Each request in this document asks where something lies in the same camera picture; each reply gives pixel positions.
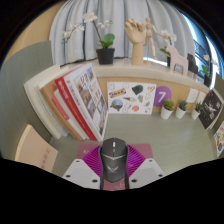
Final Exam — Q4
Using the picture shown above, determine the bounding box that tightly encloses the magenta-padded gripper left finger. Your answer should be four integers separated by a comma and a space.
61, 145, 103, 190

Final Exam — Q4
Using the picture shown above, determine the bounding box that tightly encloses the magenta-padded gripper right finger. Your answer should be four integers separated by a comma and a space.
125, 145, 165, 190

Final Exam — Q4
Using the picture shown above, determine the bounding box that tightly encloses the dark grey computer mouse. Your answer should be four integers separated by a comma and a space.
99, 137, 130, 184

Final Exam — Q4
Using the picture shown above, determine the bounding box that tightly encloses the beige card booklet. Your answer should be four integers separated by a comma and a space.
14, 124, 59, 174

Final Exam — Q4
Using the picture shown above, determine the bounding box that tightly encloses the small succulent in white pot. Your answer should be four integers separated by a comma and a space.
175, 100, 189, 120
160, 98, 175, 121
190, 101, 203, 121

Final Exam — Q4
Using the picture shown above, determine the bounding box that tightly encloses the white illustrated sticker card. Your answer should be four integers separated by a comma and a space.
106, 81, 157, 116

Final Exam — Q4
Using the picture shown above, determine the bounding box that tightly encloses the red-spined photo magazine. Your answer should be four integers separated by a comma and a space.
54, 63, 109, 142

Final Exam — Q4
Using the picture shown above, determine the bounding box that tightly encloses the purple round number sign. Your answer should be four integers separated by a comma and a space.
153, 85, 173, 108

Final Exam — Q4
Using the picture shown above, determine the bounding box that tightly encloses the tan kraft book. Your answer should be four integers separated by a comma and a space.
39, 81, 84, 142

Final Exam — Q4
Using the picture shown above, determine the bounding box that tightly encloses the food illustration sticker sheet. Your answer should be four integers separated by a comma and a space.
213, 120, 224, 158

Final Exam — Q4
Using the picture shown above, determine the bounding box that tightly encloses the black cover book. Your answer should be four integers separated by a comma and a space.
198, 88, 224, 131

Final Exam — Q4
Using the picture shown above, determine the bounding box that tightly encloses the green felt desk divider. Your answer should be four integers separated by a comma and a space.
0, 40, 61, 158

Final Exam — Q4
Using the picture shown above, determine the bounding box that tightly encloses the pink wooden horse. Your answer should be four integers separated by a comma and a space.
165, 44, 190, 76

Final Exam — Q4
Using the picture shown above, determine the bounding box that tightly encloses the black wooden horse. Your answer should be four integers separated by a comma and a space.
186, 53, 200, 75

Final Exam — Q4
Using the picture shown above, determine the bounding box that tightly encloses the wooden hand model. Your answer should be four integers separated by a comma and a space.
124, 18, 148, 66

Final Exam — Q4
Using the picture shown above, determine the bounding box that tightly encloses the wooden artist mannequin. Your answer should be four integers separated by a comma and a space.
143, 17, 162, 61

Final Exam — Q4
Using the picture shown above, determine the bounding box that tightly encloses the light grey curtain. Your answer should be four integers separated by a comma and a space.
49, 0, 196, 66

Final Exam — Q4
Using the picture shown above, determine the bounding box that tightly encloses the white wall socket plate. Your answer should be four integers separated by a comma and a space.
185, 87, 200, 104
196, 90, 208, 105

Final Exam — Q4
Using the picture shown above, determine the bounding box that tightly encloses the window with dark frame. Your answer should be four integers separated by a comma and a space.
181, 13, 224, 81

